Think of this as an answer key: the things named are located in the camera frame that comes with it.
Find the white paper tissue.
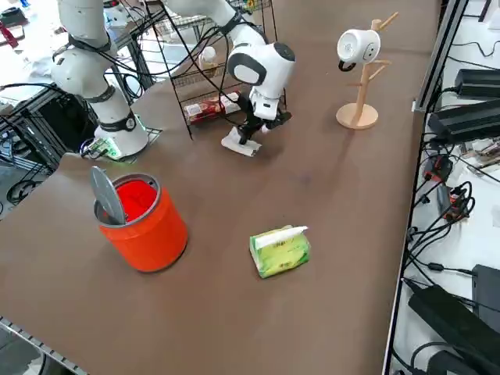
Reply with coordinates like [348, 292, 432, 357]
[253, 225, 309, 251]
[221, 127, 262, 158]

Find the red biscuit pack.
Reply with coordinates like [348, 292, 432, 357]
[183, 99, 227, 125]

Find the orange round bin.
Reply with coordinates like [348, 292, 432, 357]
[93, 173, 189, 273]

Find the green tissue pack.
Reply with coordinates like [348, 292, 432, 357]
[248, 224, 313, 280]

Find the grey round bin lid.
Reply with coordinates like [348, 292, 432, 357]
[89, 166, 128, 227]

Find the orange juice bottle white cap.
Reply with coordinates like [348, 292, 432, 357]
[198, 45, 218, 79]

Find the wooden mug tree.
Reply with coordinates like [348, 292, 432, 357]
[335, 11, 400, 130]

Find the white mug with face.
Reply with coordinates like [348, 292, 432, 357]
[336, 28, 382, 73]

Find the red black plug adapter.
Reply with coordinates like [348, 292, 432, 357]
[445, 186, 477, 224]
[424, 154, 454, 183]

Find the black equipment cart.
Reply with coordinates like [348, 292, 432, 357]
[0, 84, 98, 173]

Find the long black power brick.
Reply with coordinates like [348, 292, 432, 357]
[408, 284, 500, 370]

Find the black flat box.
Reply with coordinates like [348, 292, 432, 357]
[471, 263, 500, 325]

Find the black wire shelf rack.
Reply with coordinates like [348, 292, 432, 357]
[155, 0, 288, 141]

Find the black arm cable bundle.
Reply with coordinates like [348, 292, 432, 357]
[50, 0, 251, 132]

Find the aluminium frame post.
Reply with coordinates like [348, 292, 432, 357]
[412, 0, 470, 113]

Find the black cable with ferrite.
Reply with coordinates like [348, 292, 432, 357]
[404, 260, 476, 277]

